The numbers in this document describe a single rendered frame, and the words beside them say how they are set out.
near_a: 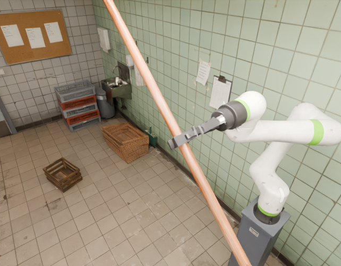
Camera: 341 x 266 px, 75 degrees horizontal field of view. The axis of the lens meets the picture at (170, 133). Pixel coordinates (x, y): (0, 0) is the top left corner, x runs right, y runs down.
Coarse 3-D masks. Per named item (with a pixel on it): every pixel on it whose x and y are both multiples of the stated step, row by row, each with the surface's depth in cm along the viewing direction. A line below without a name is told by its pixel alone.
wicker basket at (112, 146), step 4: (104, 136) 355; (108, 140) 345; (108, 144) 365; (112, 144) 337; (112, 148) 359; (116, 148) 332; (116, 152) 354; (120, 152) 324; (148, 152) 362; (120, 156) 349; (124, 156) 328; (132, 156) 342; (136, 156) 355; (140, 156) 353; (124, 160) 347; (128, 160) 339; (132, 160) 345
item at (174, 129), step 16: (112, 16) 71; (128, 32) 70; (128, 48) 70; (144, 64) 69; (144, 80) 69; (160, 96) 67; (160, 112) 68; (176, 128) 66; (192, 160) 65; (208, 192) 64; (224, 224) 62; (240, 256) 61
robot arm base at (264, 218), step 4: (256, 204) 134; (256, 208) 131; (284, 208) 132; (256, 212) 130; (260, 212) 127; (256, 216) 129; (260, 216) 127; (264, 216) 125; (268, 216) 124; (272, 216) 124; (276, 216) 125; (260, 220) 127; (264, 220) 126; (268, 220) 125; (272, 220) 125; (276, 220) 126; (268, 224) 126; (272, 224) 126
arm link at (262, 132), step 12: (264, 120) 94; (288, 120) 97; (300, 120) 96; (228, 132) 92; (240, 132) 88; (252, 132) 90; (264, 132) 91; (276, 132) 92; (288, 132) 93; (300, 132) 93; (312, 132) 93
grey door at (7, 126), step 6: (0, 102) 372; (0, 108) 380; (0, 114) 381; (6, 114) 385; (0, 120) 386; (6, 120) 391; (0, 126) 390; (6, 126) 395; (12, 126) 400; (0, 132) 394; (6, 132) 400; (12, 132) 406
